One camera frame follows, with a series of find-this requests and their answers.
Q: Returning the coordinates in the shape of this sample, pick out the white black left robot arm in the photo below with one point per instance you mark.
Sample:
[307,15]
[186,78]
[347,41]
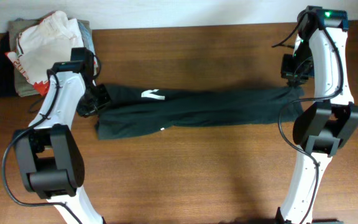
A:
[49,160]

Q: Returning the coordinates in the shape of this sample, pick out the olive grey folded garment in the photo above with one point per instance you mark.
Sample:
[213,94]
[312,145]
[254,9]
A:
[23,88]

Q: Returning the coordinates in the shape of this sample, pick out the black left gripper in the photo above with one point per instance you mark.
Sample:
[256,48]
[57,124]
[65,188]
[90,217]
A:
[86,109]

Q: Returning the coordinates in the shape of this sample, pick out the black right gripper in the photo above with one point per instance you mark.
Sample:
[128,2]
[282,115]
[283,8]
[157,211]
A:
[288,72]

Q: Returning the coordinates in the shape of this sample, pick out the blue denim folded garment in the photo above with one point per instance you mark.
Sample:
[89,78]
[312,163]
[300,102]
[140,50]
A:
[86,34]

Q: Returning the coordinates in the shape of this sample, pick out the dark green t-shirt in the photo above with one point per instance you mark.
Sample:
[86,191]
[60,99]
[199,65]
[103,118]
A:
[135,112]

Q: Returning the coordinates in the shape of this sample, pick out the black folded garment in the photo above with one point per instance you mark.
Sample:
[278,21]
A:
[7,88]

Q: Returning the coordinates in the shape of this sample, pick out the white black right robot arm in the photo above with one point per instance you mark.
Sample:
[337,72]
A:
[319,52]

